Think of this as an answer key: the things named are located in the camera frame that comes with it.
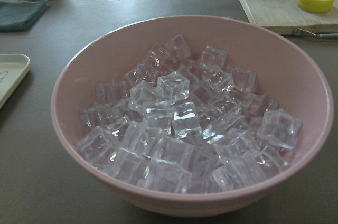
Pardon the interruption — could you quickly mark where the pile of clear ice cubes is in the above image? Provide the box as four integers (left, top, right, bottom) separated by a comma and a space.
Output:
76, 35, 302, 194

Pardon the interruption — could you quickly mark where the pink bowl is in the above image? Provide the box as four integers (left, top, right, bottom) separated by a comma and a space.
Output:
51, 15, 334, 218

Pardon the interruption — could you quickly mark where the bamboo cutting board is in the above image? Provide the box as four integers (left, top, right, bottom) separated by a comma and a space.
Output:
239, 0, 337, 35

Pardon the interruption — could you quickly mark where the cream rabbit tray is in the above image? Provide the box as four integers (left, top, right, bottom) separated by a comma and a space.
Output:
0, 54, 30, 108

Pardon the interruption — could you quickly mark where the grey folded cloth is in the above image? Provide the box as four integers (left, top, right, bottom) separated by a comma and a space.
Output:
1, 0, 49, 32

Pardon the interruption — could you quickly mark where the half lemon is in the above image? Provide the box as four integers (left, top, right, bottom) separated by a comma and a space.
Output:
297, 0, 335, 13

